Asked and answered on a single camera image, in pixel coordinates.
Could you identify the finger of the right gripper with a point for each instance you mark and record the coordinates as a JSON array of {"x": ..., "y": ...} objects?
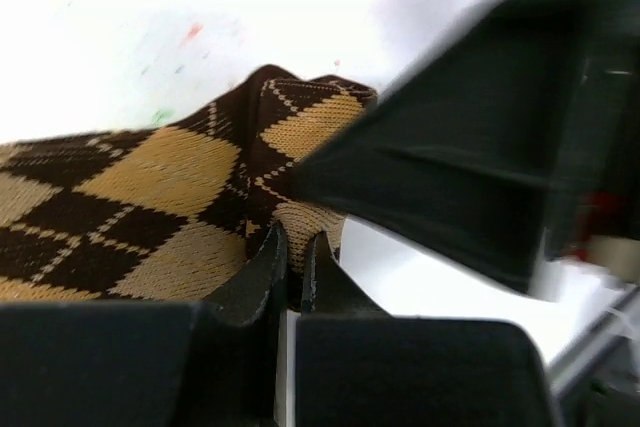
[{"x": 475, "y": 157}]

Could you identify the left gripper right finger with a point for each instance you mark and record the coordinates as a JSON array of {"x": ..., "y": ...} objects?
[{"x": 356, "y": 365}]

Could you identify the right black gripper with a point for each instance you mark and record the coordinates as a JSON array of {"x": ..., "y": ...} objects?
[{"x": 610, "y": 97}]

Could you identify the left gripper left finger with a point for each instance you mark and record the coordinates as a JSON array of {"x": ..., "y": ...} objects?
[{"x": 143, "y": 363}]

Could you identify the dark argyle sock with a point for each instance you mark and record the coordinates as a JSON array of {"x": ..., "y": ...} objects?
[{"x": 172, "y": 212}]

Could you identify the aluminium frame rail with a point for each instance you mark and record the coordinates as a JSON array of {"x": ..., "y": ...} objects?
[{"x": 618, "y": 320}]

